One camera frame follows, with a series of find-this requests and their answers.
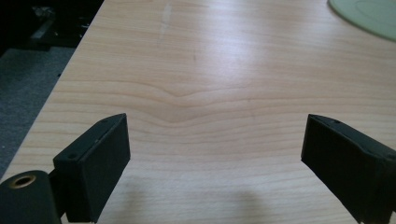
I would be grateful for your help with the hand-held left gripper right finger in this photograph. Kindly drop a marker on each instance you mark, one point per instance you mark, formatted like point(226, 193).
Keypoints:
point(348, 158)

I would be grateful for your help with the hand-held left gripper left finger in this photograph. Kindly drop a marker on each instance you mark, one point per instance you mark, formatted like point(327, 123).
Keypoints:
point(93, 168)

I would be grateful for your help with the pale green round plate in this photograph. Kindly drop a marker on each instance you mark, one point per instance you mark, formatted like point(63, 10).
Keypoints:
point(369, 15)

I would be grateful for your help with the dark metal stand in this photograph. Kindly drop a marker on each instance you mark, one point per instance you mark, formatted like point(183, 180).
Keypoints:
point(46, 26)

